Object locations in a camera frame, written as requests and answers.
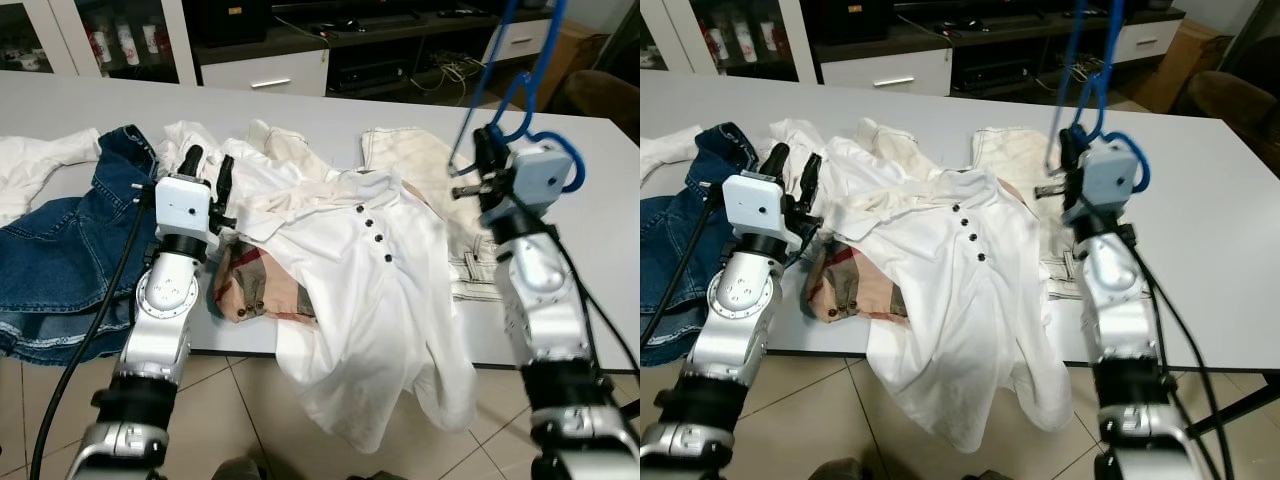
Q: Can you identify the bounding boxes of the wide white drawer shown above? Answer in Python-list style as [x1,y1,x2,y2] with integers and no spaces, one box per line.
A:
[818,48,952,99]
[200,48,330,99]

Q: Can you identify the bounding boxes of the white buttoned polo shirt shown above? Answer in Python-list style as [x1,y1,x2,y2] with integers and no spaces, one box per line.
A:
[225,170,480,457]
[835,170,1074,454]

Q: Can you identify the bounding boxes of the tall brown cardboard box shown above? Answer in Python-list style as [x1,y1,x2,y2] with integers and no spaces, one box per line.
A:
[1145,20,1227,114]
[545,20,603,83]

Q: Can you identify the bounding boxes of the white glass door cabinet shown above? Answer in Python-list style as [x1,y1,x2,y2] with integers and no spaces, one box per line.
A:
[0,0,202,87]
[640,0,817,87]

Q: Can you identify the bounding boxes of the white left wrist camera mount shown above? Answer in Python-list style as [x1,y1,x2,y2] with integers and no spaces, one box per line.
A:
[153,173,214,242]
[721,172,792,242]

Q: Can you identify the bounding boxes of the white crumpled garment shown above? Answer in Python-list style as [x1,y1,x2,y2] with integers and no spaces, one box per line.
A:
[770,118,903,217]
[160,120,303,217]

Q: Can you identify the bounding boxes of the brown armchair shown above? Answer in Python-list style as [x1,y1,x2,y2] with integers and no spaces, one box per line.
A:
[1185,68,1280,153]
[565,68,641,143]

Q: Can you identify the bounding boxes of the blue denim garment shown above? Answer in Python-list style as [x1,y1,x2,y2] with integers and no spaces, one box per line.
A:
[640,122,737,367]
[0,125,163,367]

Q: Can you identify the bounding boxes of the grey robot left foot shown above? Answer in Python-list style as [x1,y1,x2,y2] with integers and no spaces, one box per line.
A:
[210,458,267,480]
[808,458,867,480]

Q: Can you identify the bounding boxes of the blue wire hanger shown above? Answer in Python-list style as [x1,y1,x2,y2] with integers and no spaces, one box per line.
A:
[447,0,587,197]
[1045,0,1154,197]

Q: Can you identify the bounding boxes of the black TV bench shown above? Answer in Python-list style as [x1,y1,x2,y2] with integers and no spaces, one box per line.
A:
[810,0,1191,97]
[195,0,561,97]

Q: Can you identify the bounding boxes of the black media device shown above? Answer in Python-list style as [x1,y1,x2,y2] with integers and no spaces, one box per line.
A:
[330,55,412,97]
[950,55,1032,97]

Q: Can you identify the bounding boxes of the tangled white wires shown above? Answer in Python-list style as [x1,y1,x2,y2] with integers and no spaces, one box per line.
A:
[1030,54,1102,97]
[410,54,482,97]

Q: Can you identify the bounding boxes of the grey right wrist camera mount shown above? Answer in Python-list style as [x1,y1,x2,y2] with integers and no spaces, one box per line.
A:
[480,142,577,227]
[1077,142,1142,227]

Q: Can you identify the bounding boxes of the beige plaid garment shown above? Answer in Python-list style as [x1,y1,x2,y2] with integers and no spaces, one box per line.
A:
[213,240,320,327]
[805,240,912,324]

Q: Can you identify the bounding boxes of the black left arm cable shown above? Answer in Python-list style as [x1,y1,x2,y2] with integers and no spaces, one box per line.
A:
[30,183,163,480]
[640,183,729,346]

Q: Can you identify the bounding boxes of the small white drawer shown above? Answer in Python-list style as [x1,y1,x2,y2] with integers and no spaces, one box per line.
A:
[478,18,552,64]
[1112,18,1187,64]

